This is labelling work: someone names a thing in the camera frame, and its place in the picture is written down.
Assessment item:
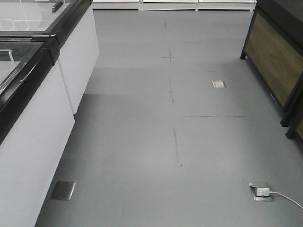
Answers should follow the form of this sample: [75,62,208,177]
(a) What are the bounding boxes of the middle steel floor socket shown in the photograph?
[212,80,226,88]

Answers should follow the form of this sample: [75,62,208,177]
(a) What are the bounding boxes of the white shelf base row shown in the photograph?
[92,0,257,11]

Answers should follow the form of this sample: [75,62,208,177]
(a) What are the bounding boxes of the near white chest freezer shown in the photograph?
[0,40,75,227]

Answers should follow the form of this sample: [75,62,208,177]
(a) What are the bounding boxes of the white chest freezer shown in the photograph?
[0,0,99,114]
[0,40,75,227]

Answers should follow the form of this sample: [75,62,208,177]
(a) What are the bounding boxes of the far white chest freezer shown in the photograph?
[0,0,99,114]

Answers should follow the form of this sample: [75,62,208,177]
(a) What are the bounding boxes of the right open floor socket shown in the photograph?
[248,183,274,201]

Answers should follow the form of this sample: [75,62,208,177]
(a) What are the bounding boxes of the white power adapter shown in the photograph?
[255,187,270,197]

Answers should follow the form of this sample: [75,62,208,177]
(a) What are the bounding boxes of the dark wood-panel counter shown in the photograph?
[240,0,303,127]

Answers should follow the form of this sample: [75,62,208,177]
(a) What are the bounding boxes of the white power cable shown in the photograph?
[269,191,303,210]

